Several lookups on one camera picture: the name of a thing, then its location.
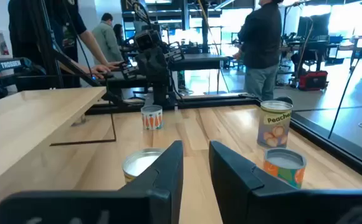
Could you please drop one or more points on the wooden shelf with black legs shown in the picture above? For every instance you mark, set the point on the wooden shelf with black legs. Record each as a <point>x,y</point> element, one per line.
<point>28,118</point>

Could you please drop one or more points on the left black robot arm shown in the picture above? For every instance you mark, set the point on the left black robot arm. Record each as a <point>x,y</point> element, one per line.
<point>163,95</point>

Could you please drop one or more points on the black Trossen labelled equipment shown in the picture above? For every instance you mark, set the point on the black Trossen labelled equipment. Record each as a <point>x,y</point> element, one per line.
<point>11,64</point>

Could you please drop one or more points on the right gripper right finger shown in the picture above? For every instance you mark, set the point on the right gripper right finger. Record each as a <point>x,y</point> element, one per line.
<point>246,199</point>

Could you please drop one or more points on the peaches label can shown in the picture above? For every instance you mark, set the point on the peaches label can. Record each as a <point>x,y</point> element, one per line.
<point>274,127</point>

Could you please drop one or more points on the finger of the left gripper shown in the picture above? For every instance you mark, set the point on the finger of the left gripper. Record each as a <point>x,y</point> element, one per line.
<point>174,52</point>
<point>130,70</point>

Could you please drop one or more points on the person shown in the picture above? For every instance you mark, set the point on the person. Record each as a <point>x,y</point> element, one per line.
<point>119,34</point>
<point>260,37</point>
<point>21,31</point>
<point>107,40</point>

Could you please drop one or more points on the white carrot-print box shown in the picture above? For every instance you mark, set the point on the white carrot-print box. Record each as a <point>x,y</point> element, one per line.
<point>151,119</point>

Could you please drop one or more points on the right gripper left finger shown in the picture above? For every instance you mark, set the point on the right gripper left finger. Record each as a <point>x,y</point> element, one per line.
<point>155,199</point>

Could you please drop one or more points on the pale yellow label can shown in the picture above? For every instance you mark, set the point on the pale yellow label can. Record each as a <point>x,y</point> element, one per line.
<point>137,163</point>

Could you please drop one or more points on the black computer monitor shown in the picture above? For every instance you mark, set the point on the black computer monitor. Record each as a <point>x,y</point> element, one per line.
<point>316,25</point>

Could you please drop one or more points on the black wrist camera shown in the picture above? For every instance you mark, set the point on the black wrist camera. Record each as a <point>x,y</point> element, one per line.
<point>146,40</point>

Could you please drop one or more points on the dark grey desk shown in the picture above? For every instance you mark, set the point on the dark grey desk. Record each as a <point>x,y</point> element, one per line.
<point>199,60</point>

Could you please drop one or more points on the red tool case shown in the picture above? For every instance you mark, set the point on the red tool case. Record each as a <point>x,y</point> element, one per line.
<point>313,81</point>

